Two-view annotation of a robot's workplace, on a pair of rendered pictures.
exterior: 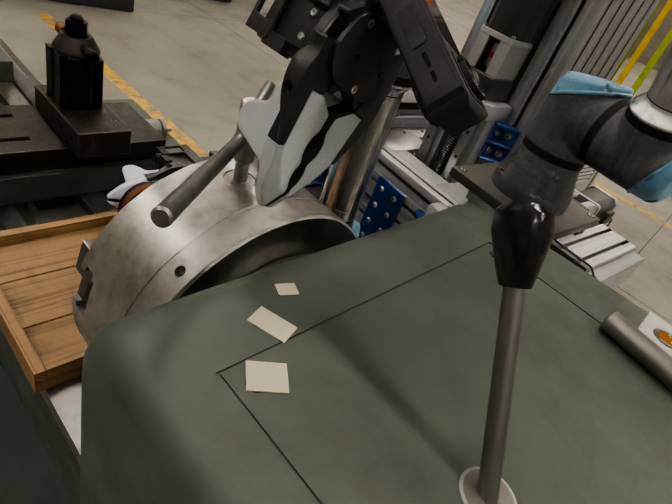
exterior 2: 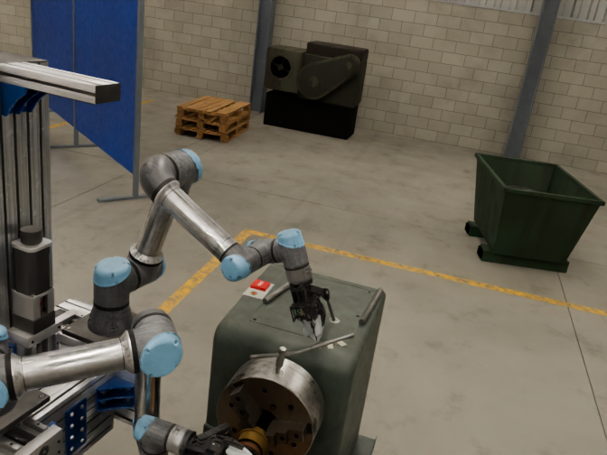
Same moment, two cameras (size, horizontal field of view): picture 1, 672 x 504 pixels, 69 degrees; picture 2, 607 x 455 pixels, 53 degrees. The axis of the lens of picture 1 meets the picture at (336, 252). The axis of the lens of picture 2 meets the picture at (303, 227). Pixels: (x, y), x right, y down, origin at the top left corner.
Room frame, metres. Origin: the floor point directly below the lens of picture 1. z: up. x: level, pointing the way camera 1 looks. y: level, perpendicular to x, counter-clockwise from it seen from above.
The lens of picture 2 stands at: (0.92, 1.58, 2.31)
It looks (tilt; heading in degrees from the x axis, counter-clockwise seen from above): 21 degrees down; 251
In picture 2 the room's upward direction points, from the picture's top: 8 degrees clockwise
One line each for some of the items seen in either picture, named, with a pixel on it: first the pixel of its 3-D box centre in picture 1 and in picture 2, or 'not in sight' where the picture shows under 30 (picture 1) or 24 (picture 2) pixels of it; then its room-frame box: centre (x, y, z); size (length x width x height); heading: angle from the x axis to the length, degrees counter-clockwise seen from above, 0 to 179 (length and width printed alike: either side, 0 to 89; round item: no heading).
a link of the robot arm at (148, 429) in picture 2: not in sight; (155, 432); (0.79, 0.15, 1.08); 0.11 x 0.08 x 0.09; 146
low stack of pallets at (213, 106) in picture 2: not in sight; (214, 117); (-0.62, -8.04, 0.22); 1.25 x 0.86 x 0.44; 61
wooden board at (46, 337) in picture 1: (118, 275); not in sight; (0.58, 0.33, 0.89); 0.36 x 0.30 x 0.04; 147
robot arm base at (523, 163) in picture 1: (541, 170); (111, 311); (0.91, -0.30, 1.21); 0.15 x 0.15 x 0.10
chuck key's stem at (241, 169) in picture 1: (243, 155); (279, 364); (0.43, 0.12, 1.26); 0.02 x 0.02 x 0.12
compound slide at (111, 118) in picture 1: (82, 118); not in sight; (0.84, 0.57, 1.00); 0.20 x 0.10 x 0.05; 57
